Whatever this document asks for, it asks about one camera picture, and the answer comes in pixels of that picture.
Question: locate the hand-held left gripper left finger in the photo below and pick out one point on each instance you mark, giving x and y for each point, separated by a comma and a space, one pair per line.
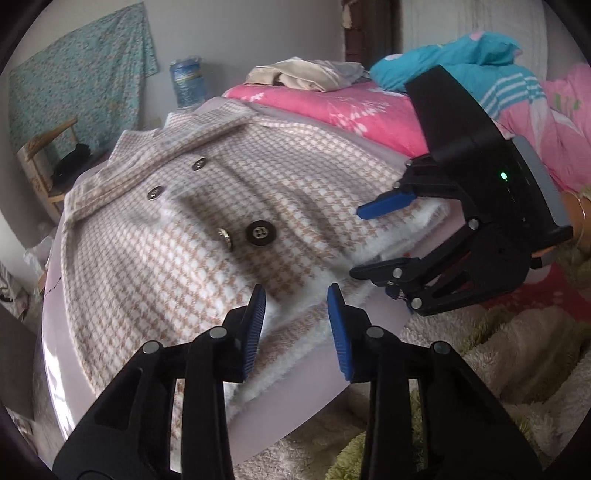
253, 327

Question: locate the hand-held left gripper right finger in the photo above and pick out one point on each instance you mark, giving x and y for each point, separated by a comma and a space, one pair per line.
339, 332

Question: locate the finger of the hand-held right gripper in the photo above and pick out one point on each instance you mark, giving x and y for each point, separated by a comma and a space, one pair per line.
383, 205
392, 272

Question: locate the beige houndstooth coat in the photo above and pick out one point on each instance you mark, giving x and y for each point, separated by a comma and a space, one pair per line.
184, 258

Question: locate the person's right forearm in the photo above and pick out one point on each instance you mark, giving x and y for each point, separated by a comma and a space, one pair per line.
572, 210

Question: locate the light pink printed quilt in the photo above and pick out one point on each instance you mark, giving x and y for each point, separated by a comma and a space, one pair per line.
563, 129

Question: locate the pink floral blanket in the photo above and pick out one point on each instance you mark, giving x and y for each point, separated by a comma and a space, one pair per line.
369, 120

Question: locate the teal quilt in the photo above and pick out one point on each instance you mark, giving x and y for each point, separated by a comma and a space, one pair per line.
461, 53

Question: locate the light grey garment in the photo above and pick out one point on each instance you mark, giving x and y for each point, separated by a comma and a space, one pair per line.
351, 71

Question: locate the beige garment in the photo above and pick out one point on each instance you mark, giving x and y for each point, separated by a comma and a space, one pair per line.
300, 76

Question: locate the brown wooden door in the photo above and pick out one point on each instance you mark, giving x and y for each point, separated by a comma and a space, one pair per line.
369, 37

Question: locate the large water bottle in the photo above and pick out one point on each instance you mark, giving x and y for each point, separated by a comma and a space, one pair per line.
187, 83

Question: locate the black cloth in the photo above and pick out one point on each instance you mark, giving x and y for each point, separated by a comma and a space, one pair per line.
74, 161

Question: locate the wooden chair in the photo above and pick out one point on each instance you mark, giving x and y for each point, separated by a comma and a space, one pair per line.
30, 157

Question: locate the teal floral wall cloth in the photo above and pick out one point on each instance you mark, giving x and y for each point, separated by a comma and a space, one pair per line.
92, 83

